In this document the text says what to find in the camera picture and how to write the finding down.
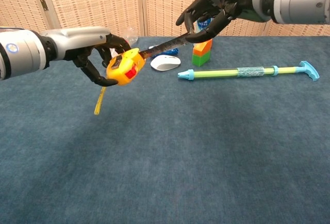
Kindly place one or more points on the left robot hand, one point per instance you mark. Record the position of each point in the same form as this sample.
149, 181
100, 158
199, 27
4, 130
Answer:
77, 40

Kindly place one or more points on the yellow tape measure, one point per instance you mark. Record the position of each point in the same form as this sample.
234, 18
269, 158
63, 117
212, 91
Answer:
123, 69

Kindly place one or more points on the woven folding screen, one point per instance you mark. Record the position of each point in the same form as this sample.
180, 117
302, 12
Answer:
90, 2

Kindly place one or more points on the metal screen hinge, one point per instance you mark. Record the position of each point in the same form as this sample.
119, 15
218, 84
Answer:
44, 4

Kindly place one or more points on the white yogurt drink bottle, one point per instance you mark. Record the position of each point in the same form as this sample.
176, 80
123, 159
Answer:
202, 24

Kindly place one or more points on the clear bottle with red label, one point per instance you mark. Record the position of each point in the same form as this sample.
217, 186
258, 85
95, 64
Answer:
132, 34

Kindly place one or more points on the orange and green toy block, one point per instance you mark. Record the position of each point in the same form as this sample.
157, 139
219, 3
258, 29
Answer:
201, 53

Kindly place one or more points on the green and blue toy water pump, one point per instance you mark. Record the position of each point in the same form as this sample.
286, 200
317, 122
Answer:
219, 73

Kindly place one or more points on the white computer mouse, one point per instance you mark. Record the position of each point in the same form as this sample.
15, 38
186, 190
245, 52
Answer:
165, 62

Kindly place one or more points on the blue snack packet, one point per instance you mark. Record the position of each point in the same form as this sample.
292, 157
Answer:
171, 52

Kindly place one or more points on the blue table cloth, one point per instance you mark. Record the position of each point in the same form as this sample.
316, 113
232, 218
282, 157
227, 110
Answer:
165, 157

